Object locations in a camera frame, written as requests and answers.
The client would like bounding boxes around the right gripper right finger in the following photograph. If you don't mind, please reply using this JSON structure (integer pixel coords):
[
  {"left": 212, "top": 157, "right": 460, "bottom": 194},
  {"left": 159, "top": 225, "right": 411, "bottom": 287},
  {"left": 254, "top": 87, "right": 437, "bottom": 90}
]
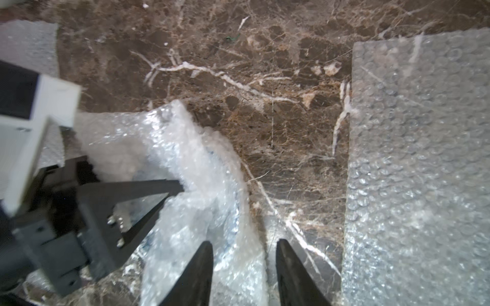
[{"left": 276, "top": 239, "right": 331, "bottom": 306}]

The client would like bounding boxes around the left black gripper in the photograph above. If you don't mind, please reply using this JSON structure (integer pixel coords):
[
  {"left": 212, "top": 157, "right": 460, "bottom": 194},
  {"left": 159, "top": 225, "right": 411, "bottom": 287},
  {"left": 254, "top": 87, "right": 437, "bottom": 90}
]
[{"left": 1, "top": 156, "right": 184, "bottom": 297}]

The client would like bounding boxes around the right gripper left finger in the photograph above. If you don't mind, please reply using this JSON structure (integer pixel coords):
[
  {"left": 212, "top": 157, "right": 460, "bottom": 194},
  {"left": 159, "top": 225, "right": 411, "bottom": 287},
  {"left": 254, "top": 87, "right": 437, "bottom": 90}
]
[{"left": 160, "top": 241, "right": 214, "bottom": 306}]

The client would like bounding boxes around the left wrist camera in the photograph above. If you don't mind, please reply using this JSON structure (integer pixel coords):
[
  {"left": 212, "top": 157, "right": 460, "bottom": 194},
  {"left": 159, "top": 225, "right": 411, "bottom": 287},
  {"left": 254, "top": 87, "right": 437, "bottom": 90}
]
[{"left": 1, "top": 61, "right": 82, "bottom": 216}]

